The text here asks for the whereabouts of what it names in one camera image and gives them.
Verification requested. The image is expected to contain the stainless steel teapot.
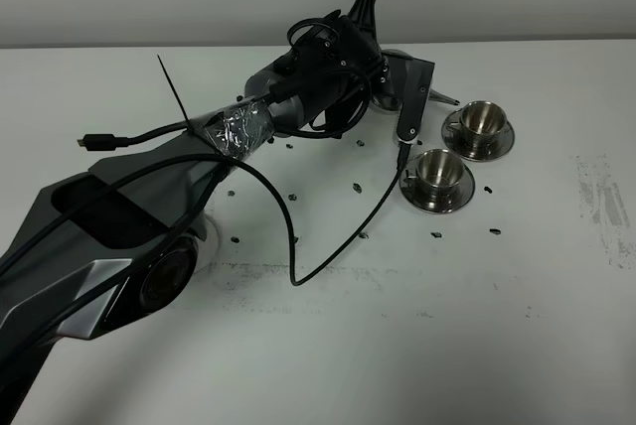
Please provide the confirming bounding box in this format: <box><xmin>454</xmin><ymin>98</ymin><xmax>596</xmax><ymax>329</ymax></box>
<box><xmin>370</xmin><ymin>49</ymin><xmax>461</xmax><ymax>112</ymax></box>

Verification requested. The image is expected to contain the far steel saucer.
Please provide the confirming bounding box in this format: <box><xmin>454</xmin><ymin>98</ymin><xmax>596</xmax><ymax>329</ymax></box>
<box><xmin>441</xmin><ymin>109</ymin><xmax>516</xmax><ymax>162</ymax></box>

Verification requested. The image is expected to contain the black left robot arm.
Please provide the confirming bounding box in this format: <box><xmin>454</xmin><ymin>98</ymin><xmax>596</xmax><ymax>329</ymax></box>
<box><xmin>1</xmin><ymin>0</ymin><xmax>383</xmax><ymax>423</ymax></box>

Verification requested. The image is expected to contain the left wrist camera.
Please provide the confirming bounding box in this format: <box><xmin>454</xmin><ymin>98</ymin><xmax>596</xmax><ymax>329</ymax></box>
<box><xmin>396</xmin><ymin>58</ymin><xmax>435</xmax><ymax>144</ymax></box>

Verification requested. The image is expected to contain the steel teacup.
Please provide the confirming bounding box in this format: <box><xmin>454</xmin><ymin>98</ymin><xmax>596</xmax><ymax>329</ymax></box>
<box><xmin>443</xmin><ymin>100</ymin><xmax>508</xmax><ymax>147</ymax></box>
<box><xmin>399</xmin><ymin>149</ymin><xmax>468</xmax><ymax>200</ymax></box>

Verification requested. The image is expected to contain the steel saucer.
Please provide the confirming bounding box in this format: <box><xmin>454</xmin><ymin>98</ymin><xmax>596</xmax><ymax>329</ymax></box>
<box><xmin>399</xmin><ymin>163</ymin><xmax>475</xmax><ymax>214</ymax></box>
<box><xmin>441</xmin><ymin>109</ymin><xmax>516</xmax><ymax>162</ymax></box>

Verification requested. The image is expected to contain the near steel teacup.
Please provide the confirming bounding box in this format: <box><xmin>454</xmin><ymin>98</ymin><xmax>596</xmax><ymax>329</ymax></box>
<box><xmin>399</xmin><ymin>149</ymin><xmax>468</xmax><ymax>200</ymax></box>

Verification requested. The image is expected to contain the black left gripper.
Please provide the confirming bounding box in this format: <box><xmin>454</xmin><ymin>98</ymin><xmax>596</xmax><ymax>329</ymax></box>
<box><xmin>285</xmin><ymin>0</ymin><xmax>384</xmax><ymax>130</ymax></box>

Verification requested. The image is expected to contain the near steel saucer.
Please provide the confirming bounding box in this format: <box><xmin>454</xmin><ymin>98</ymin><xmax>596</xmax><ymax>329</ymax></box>
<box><xmin>399</xmin><ymin>163</ymin><xmax>475</xmax><ymax>214</ymax></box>

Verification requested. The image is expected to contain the black cable tie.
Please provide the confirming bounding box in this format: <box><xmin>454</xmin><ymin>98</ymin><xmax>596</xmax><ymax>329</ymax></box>
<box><xmin>156</xmin><ymin>54</ymin><xmax>299</xmax><ymax>287</ymax></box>

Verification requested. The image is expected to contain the far steel teacup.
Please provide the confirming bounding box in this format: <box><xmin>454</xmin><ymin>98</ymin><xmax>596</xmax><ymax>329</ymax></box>
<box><xmin>443</xmin><ymin>100</ymin><xmax>508</xmax><ymax>147</ymax></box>

